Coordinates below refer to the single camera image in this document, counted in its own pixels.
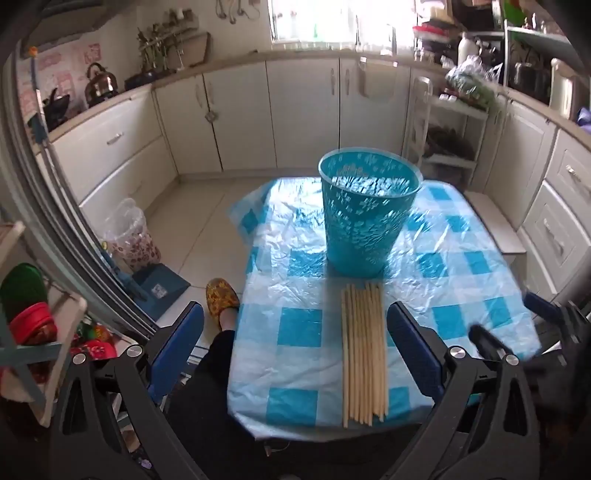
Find dark cutting board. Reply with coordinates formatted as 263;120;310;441
190;31;213;69

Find white sink base cabinet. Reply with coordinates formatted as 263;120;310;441
152;56;413;175

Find blue snack bag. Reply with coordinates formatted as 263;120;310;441
576;107;591;151

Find white electric water boiler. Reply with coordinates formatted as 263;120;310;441
549;59;579;117

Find blue checked plastic tablecloth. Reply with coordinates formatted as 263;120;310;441
225;175;544;440

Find bag of green vegetables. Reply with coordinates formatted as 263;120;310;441
445;55;504;110

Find red plastic basin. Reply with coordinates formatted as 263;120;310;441
9;302;59;348

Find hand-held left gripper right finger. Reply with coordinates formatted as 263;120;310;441
387;302;541;480

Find white panelled drawer cabinet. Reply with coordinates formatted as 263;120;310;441
471;92;591;306

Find metal stovetop kettle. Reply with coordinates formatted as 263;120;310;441
84;62;120;105

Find green plastic basin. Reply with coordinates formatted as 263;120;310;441
0;263;49;320

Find yellow floral slipper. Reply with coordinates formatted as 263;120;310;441
205;278;241;331

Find kitchen window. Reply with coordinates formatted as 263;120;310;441
269;0;417;48

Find white thermos bottle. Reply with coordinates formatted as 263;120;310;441
458;33;479;68

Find black wok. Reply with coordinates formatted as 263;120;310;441
42;88;73;131

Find blue mop handle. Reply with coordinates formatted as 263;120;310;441
25;46;64;163

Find clear bag on floor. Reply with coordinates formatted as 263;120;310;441
99;198;163;276

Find white shelf cart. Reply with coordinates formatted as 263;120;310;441
404;76;490;186

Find grey sliding door frame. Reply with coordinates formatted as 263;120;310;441
0;41;160;343

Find white drawer cabinet by stove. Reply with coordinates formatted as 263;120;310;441
48;85;179;209

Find metal counter shelf rack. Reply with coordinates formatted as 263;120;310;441
503;21;591;108

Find stack of food containers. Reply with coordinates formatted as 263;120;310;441
413;23;458;64

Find person's leg in black trousers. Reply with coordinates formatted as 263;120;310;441
166;323;287;480

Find pink wall stickers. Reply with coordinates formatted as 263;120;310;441
18;44;101;112

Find wall utensil rack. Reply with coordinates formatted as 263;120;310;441
136;18;195;75

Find black cooking pot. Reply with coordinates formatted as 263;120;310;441
124;69;154;91

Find white frame storage rack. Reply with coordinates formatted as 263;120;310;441
0;222;89;431

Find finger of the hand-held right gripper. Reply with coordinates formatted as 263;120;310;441
468;324;507;363
523;291;562;322

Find teal plastic basket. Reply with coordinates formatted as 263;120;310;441
318;147;424;278

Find row of wooden chopsticks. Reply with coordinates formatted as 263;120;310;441
341;281;389;428

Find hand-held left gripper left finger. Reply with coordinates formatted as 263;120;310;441
48;300;206;480

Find white step stool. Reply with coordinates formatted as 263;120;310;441
464;191;527;256

